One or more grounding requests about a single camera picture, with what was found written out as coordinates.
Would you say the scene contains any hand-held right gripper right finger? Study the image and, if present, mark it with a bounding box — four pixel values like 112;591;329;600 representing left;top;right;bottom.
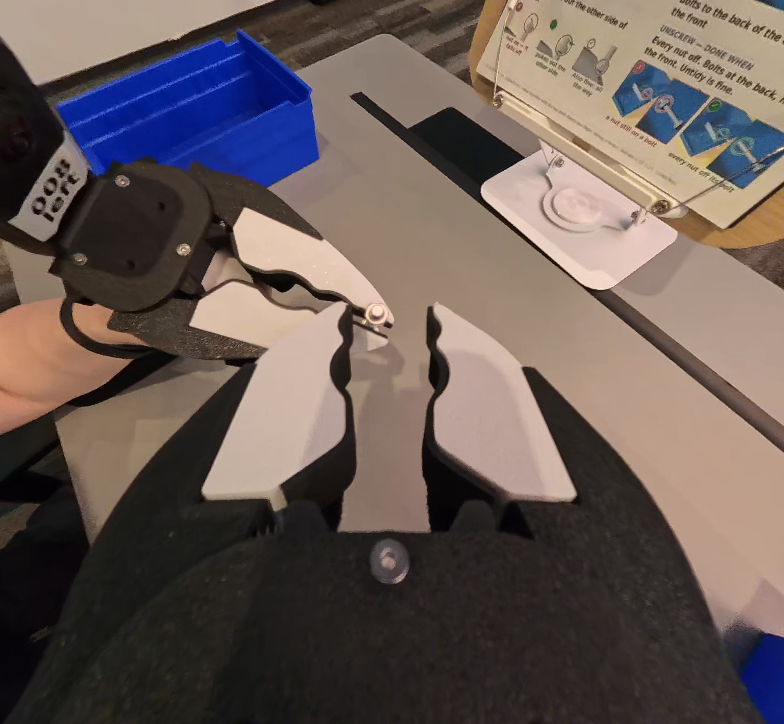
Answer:
425;302;579;504

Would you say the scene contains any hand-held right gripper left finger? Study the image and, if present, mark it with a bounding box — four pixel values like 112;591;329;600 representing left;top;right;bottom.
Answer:
201;302;357;515

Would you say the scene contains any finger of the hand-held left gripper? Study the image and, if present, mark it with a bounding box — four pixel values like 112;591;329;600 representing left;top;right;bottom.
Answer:
189;279;390;354
230;207;394;328

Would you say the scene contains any blue plastic bin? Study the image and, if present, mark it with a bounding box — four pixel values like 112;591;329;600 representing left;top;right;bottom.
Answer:
738;632;784;724
55;29;321;187

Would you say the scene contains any grey desk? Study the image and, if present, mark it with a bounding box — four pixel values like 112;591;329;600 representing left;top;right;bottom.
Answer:
12;32;784;639

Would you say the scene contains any person's left hand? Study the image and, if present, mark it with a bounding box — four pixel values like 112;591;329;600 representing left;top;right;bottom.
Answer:
0;297;161;432

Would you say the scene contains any white board stand base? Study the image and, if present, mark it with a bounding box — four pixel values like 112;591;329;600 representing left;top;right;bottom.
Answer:
481;149;679;291

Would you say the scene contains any person's black clothing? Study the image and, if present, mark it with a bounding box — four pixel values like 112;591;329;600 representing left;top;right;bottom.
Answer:
0;424;117;724

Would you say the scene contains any printed instruction board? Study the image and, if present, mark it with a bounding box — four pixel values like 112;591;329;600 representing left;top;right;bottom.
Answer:
468;0;784;250

